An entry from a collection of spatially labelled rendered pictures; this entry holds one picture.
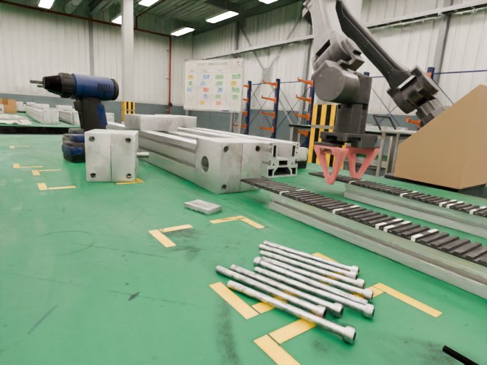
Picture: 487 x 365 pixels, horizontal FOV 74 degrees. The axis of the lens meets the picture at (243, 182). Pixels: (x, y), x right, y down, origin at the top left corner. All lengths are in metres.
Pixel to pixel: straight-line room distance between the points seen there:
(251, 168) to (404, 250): 0.33
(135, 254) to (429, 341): 0.26
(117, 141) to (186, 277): 0.41
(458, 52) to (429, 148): 7.87
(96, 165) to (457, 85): 8.33
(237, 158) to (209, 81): 6.23
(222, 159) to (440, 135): 0.58
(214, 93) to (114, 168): 6.07
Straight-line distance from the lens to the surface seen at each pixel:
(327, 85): 0.58
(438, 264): 0.38
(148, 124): 0.95
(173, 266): 0.32
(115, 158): 0.67
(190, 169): 0.68
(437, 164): 0.95
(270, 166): 0.77
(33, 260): 0.37
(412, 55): 9.22
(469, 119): 0.93
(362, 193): 0.64
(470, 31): 8.86
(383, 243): 0.40
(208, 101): 6.78
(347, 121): 0.64
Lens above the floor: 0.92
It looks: 12 degrees down
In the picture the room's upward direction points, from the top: 4 degrees clockwise
